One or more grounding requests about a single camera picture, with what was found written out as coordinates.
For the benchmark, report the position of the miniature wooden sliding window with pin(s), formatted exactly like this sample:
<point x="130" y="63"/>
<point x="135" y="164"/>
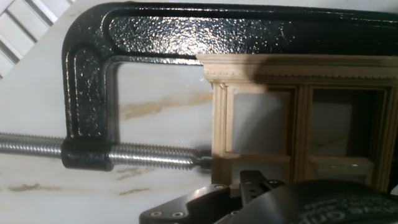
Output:
<point x="301" y="124"/>

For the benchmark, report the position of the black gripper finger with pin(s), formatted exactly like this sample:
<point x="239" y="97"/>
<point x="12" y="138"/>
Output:
<point x="199" y="205"/>

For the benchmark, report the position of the marble pattern board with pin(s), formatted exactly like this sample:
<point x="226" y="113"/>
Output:
<point x="37" y="109"/>

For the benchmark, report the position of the black steel C-clamp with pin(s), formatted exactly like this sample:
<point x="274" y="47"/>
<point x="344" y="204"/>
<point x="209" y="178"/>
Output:
<point x="87" y="93"/>

